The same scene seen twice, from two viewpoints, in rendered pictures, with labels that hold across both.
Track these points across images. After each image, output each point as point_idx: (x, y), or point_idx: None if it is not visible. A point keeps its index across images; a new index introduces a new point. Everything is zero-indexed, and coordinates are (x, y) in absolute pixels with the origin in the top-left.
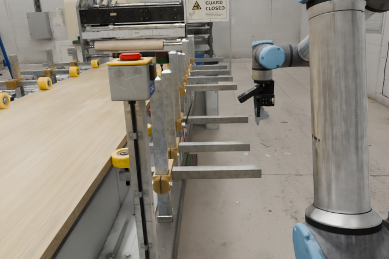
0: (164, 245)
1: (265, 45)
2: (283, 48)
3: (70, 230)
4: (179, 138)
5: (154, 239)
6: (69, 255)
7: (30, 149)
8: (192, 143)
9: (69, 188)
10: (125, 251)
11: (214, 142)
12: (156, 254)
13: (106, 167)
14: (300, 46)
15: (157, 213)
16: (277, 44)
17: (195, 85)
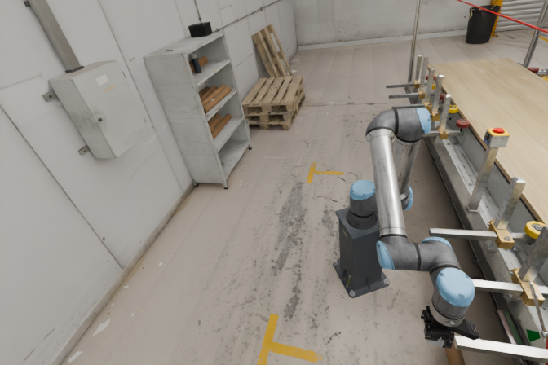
0: (478, 229)
1: (448, 252)
2: (423, 243)
3: (525, 206)
4: (527, 296)
5: (473, 191)
6: (519, 209)
7: None
8: (506, 287)
9: (537, 198)
10: (509, 252)
11: (481, 284)
12: (471, 197)
13: (540, 220)
14: (405, 231)
15: (499, 252)
16: (431, 248)
17: None
